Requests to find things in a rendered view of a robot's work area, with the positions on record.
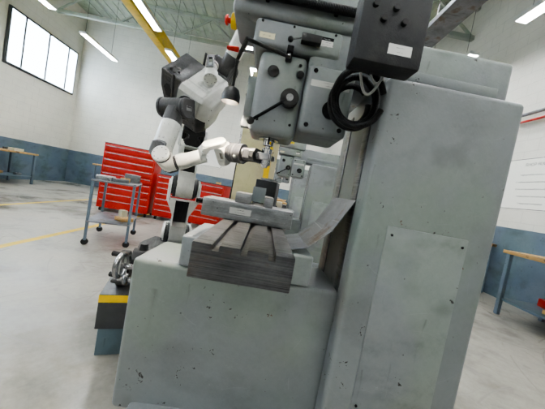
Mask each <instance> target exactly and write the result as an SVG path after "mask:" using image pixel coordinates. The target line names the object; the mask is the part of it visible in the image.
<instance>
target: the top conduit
mask: <svg viewBox="0 0 545 409"><path fill-rule="evenodd" d="M271 1H274V2H282V3H285V4H290V5H292V6H293V5H294V6H300V7H303V8H304V7H305V8H308V9H309V8H310V9H313V10H317V11H323V12H328V13H331V14H334V17H338V16H339V15H341V16H345V17H347V16H348V17H351V18H355V15H356V10H357V7H353V6H349V5H348V6H347V5H346V4H345V5H344V4H343V5H342V4H339V3H334V2H330V1H326V0H271Z"/></svg>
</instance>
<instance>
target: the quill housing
mask: <svg viewBox="0 0 545 409"><path fill-rule="evenodd" d="M298 71H303V72H304V77H303V78H302V79H301V80H300V79H298V78H297V72H298ZM306 75H307V61H306V60H305V59H303V58H297V57H292V61H291V62H286V61H285V57H283V56H281V55H279V54H275V53H273V52H269V51H266V52H264V53H262V55H261V57H260V65H259V70H258V75H257V80H256V85H255V93H254V98H253V102H252V107H251V117H254V116H256V115H257V114H259V113H261V112H262V111H264V110H266V109H267V108H269V107H271V106H272V105H275V104H277V103H278V102H279V101H280V98H281V93H282V92H283V91H284V90H285V89H287V88H292V89H294V90H295V91H297V93H298V97H299V99H298V104H297V105H296V106H295V107H294V108H292V109H286V108H285V107H283V106H282V105H279V106H278V107H276V108H274V109H273V110H270V111H269V112H268V113H266V114H264V115H262V116H260V117H258V118H257V119H255V120H254V122H253V123H252V124H249V130H250V133H251V137H252V138H253V139H254V140H260V137H270V138H273V139H276V140H279V143H277V144H281V145H289V144H290V143H291V141H292V139H293V138H294V135H295V132H296V127H297V123H298V115H299V111H300V105H301V101H302V96H303V89H304V84H305V79H306ZM260 141H262V140H260Z"/></svg>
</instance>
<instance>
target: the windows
mask: <svg viewBox="0 0 545 409"><path fill-rule="evenodd" d="M78 56H79V54H78V53H77V52H76V51H74V50H73V49H72V48H71V47H69V46H68V45H66V44H65V43H64V42H62V41H60V40H59V39H58V38H57V37H56V36H54V35H53V34H51V33H50V32H48V31H47V30H45V29H44V28H43V27H42V26H40V25H39V24H37V23H36V22H35V21H33V20H32V19H30V18H29V17H27V16H26V15H25V14H24V13H22V12H21V11H19V10H18V9H17V8H15V7H14V6H12V5H11V4H9V6H8V13H7V20H6V32H5V39H4V46H3V52H2V62H4V63H6V64H8V65H10V66H12V67H14V68H16V69H18V70H20V71H22V72H24V73H27V74H29V75H31V76H33V77H35V78H37V79H39V80H41V81H43V82H45V83H47V84H50V85H52V86H54V87H55V88H58V89H60V90H62V91H63V92H65V93H68V94H70V95H73V91H74V84H75V73H76V68H77V62H78Z"/></svg>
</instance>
